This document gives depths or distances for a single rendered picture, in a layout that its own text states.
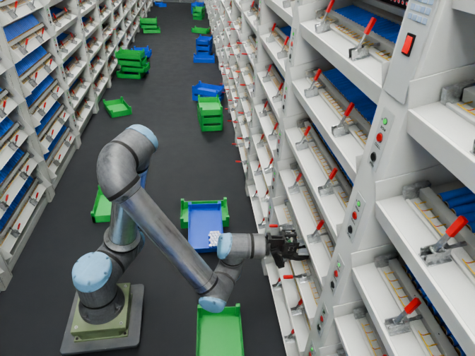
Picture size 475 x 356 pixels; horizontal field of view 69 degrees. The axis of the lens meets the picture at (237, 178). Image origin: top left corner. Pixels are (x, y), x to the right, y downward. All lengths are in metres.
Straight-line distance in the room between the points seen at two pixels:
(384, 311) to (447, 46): 0.50
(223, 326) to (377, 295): 1.05
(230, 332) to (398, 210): 1.19
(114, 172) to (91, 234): 1.24
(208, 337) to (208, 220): 0.72
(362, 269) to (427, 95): 0.42
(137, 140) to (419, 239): 0.82
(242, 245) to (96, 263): 0.60
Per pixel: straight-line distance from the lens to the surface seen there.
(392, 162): 0.70
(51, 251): 2.24
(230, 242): 1.23
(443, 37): 0.64
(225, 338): 1.73
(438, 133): 0.59
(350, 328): 1.01
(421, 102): 0.66
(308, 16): 1.28
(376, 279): 0.86
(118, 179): 1.05
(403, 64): 0.67
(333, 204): 1.02
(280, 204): 1.61
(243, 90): 2.81
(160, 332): 1.77
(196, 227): 2.12
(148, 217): 1.10
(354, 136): 0.93
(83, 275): 1.50
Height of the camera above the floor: 1.50
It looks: 35 degrees down
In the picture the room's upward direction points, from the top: 3 degrees clockwise
